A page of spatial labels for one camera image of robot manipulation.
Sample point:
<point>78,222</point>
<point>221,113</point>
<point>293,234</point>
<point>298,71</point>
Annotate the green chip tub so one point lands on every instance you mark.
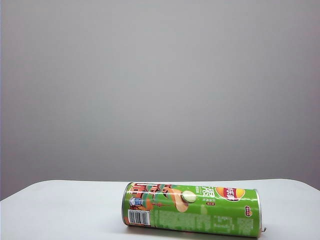
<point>190,212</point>

